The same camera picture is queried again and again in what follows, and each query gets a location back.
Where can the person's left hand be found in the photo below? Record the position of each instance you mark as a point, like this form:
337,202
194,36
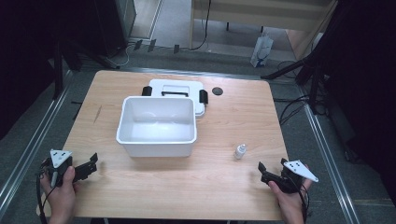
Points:
62,199

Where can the white and blue paper bag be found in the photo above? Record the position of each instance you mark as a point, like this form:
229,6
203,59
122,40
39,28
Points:
261,51

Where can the dark cabinet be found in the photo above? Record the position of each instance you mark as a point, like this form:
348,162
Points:
115,25

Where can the black round table grommet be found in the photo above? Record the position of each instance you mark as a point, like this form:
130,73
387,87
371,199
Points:
217,91

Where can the white box lid black latches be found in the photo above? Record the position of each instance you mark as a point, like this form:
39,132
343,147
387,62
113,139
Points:
199,85

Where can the white plastic storage box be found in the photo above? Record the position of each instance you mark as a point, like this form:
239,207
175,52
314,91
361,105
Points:
157,124

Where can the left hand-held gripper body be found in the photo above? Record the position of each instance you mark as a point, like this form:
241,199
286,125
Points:
59,157

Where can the person's right hand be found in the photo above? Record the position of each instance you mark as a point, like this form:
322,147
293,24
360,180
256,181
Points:
291,203

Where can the metal floor rail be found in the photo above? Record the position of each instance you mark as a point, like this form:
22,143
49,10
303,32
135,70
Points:
327,155
31,146

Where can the light wooden furniture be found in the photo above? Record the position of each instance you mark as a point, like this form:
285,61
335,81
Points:
258,15

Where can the small white dropper bottle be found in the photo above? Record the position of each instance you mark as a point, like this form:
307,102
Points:
240,151

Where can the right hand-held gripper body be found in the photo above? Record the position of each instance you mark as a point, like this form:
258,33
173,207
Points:
292,177

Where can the black metal stand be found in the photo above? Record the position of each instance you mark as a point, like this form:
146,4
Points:
314,81
58,68

